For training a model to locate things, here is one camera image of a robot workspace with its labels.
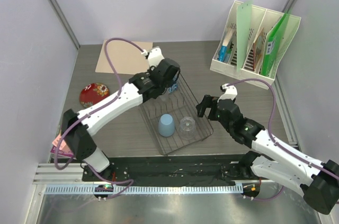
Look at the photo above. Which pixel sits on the light blue plastic cup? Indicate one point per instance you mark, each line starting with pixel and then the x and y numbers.
pixel 166 125

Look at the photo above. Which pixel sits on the white slotted cable duct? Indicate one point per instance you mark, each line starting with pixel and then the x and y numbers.
pixel 101 189

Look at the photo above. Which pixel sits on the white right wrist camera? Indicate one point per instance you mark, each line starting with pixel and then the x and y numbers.
pixel 229 92

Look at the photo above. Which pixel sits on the black wire dish rack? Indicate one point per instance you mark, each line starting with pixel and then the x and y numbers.
pixel 180 103

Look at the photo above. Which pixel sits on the red floral plate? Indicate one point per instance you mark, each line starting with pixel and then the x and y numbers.
pixel 92 94

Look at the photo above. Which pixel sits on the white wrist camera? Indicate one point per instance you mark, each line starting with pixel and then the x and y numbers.
pixel 154 56
pixel 229 92

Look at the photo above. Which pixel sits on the beige cutting board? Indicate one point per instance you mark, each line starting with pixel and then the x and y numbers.
pixel 126 59

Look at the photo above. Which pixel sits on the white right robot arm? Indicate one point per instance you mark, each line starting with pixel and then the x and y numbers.
pixel 269 157

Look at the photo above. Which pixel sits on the purple treehouse book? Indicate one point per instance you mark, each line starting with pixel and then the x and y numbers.
pixel 63 149

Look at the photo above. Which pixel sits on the dark green folder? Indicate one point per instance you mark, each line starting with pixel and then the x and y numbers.
pixel 273 40

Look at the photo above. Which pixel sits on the brown picture book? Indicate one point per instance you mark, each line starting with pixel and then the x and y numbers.
pixel 258 47

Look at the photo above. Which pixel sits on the clear glass cup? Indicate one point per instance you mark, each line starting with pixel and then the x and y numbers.
pixel 187 128

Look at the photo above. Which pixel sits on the blue patterned bowl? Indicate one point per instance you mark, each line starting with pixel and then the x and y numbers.
pixel 175 85

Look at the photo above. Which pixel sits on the light green folder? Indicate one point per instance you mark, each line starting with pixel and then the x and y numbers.
pixel 243 23

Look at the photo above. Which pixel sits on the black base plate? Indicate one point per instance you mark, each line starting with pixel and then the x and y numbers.
pixel 179 171

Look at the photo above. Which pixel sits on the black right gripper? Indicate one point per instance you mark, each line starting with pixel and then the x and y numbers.
pixel 208 101

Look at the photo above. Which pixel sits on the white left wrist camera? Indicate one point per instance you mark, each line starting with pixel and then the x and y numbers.
pixel 154 56

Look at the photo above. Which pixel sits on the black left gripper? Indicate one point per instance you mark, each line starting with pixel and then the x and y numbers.
pixel 170 83

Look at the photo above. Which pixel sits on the blue book in organizer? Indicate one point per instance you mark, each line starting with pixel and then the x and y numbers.
pixel 225 50

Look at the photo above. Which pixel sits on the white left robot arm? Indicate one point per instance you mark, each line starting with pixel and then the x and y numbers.
pixel 78 128

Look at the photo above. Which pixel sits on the white file organizer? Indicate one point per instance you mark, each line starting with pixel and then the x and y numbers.
pixel 261 17

